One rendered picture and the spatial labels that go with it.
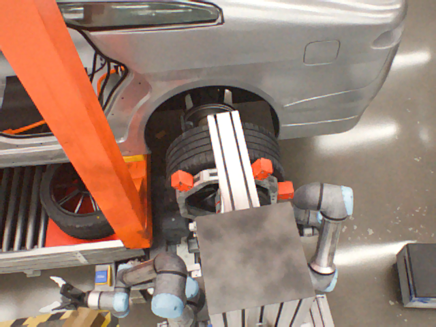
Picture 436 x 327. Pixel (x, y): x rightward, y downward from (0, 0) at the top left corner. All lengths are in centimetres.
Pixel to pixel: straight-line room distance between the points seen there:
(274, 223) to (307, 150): 258
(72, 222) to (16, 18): 183
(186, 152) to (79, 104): 87
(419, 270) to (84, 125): 218
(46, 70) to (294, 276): 97
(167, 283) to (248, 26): 116
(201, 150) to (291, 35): 70
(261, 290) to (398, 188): 269
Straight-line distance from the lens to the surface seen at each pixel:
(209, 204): 272
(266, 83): 238
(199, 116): 270
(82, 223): 298
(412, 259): 308
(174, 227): 294
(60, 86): 157
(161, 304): 169
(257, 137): 238
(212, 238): 113
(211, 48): 216
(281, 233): 113
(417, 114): 413
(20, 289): 356
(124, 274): 204
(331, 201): 193
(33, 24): 140
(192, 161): 229
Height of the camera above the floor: 307
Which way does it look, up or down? 59 degrees down
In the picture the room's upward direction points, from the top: 7 degrees counter-clockwise
